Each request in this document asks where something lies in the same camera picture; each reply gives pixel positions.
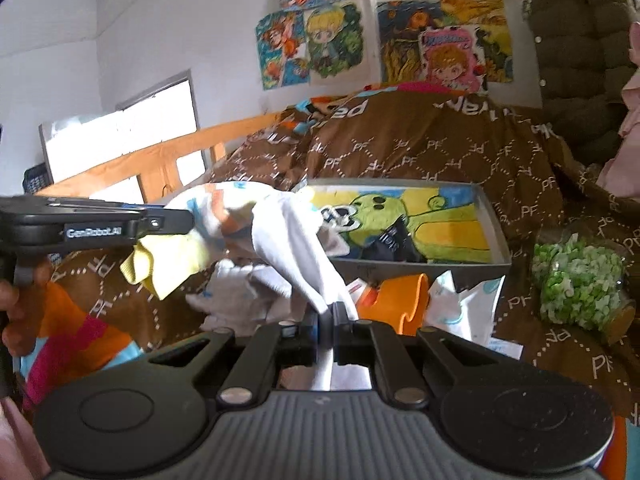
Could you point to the blond boy drawing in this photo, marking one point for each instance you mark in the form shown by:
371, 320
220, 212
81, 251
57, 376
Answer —
337, 43

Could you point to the jar of green white candies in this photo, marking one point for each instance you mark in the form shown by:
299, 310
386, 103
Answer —
581, 282

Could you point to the person's left hand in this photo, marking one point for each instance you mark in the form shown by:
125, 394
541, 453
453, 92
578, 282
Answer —
24, 308

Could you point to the brown PF patterned blanket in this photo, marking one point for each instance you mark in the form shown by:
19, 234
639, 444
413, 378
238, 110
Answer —
525, 170

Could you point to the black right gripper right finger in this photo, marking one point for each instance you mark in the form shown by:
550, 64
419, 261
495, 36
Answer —
394, 361

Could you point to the black plastic crate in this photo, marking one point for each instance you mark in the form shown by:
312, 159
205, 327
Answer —
36, 178

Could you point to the pink garment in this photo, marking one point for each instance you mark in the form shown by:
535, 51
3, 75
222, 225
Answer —
620, 176

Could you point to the orange haired girl drawing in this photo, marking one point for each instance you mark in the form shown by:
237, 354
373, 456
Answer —
282, 50

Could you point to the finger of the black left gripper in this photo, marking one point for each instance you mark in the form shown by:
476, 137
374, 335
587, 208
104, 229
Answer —
164, 221

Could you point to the grey tray with painted bottom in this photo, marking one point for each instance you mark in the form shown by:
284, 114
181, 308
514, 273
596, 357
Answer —
452, 224

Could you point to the orange felt piece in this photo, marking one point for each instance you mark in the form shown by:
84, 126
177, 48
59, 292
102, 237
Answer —
399, 302

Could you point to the window with grey frame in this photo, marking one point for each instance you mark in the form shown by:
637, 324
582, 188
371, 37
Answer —
162, 113

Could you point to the white towel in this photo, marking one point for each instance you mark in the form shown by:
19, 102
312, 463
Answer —
244, 298

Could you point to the white striped colourful cloth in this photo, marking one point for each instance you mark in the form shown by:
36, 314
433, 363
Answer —
247, 220

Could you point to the black patterned sock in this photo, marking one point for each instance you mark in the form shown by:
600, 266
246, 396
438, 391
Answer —
394, 244

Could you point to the pink anime girl drawing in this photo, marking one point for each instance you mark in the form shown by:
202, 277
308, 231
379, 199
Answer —
452, 58

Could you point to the dark olive quilted jacket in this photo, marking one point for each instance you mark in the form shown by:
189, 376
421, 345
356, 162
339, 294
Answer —
582, 50

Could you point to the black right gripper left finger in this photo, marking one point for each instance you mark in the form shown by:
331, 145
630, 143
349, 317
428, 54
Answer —
260, 359

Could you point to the starry night style painting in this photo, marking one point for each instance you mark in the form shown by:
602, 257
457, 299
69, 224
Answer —
401, 22

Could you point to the orange pink teal striped cloth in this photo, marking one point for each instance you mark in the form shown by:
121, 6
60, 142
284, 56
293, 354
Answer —
71, 344

